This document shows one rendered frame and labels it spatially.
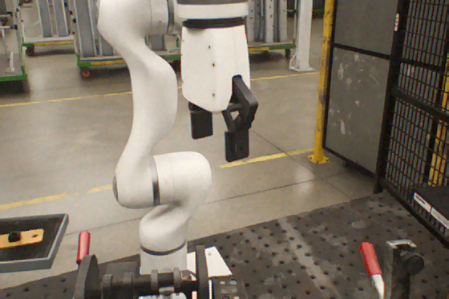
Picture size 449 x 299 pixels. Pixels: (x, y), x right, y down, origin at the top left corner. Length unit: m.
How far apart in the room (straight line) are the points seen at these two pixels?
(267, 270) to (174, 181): 0.55
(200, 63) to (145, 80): 0.42
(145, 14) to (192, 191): 0.41
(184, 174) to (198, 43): 0.53
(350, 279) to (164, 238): 0.64
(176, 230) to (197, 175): 0.15
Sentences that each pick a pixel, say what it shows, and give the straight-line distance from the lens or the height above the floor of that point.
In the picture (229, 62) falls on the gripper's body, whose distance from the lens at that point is 0.49.
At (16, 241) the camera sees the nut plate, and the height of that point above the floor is 1.16.
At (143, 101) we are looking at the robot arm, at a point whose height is 1.32.
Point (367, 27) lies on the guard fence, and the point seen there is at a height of 1.22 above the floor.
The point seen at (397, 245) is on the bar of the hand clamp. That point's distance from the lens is 0.68.
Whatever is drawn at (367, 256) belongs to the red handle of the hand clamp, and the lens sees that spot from 0.78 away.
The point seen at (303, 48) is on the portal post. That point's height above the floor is 0.38.
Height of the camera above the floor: 1.58
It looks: 20 degrees down
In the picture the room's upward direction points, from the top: straight up
